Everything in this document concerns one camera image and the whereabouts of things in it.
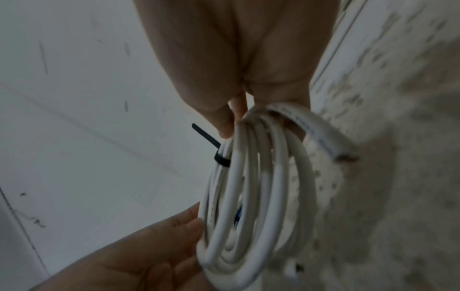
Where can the person's left hand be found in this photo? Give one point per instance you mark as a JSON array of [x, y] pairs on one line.
[[125, 255]]

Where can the person's right hand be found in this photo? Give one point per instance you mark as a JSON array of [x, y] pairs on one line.
[[233, 42]]

